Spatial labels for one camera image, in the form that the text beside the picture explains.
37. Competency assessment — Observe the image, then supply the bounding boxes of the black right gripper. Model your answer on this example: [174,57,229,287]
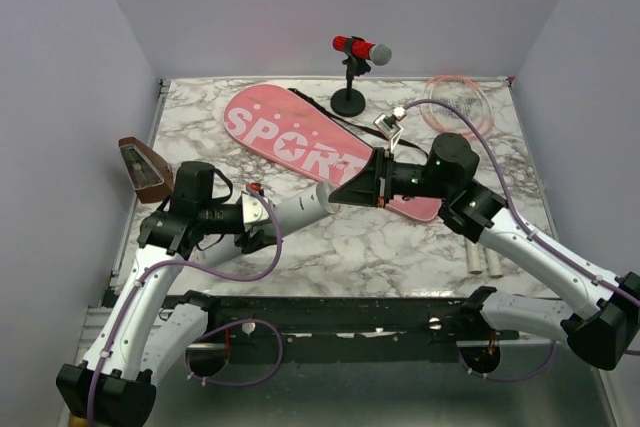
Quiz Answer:
[330,146,452,207]

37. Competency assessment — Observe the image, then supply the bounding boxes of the white shuttlecock tube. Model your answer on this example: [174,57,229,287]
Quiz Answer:
[191,181,340,267]

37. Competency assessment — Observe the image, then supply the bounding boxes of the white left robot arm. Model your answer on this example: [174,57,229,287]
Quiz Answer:
[56,161,277,426]

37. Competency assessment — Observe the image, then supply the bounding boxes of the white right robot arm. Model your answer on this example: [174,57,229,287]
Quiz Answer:
[329,133,639,371]

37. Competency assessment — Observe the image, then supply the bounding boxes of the black microphone stand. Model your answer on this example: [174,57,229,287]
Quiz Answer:
[330,55,371,117]

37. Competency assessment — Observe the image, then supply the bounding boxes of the pink racket bag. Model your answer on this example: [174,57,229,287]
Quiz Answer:
[222,84,443,223]

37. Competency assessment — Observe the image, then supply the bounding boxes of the brown wooden metronome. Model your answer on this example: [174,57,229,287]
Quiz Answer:
[118,137,174,204]

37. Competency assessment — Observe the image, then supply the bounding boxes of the red microphone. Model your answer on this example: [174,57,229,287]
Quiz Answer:
[332,36,392,66]

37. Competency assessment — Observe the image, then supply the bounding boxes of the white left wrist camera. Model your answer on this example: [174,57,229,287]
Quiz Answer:
[239,191,271,231]

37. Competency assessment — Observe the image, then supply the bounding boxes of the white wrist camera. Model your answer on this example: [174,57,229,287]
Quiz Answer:
[239,191,271,231]
[374,107,407,153]

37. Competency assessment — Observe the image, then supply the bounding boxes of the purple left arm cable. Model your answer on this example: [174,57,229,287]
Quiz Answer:
[87,186,286,427]

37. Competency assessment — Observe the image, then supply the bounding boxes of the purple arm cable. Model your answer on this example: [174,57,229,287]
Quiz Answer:
[87,186,286,427]
[402,99,640,382]

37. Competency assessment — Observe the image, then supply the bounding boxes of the black bag strap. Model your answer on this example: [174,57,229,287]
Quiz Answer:
[287,86,431,151]

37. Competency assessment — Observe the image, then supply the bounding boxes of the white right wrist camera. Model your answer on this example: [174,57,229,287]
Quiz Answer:
[374,107,407,153]

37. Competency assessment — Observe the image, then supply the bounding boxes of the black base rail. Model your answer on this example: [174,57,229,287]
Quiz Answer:
[99,291,521,363]

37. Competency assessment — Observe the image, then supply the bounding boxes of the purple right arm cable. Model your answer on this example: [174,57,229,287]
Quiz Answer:
[402,99,640,382]

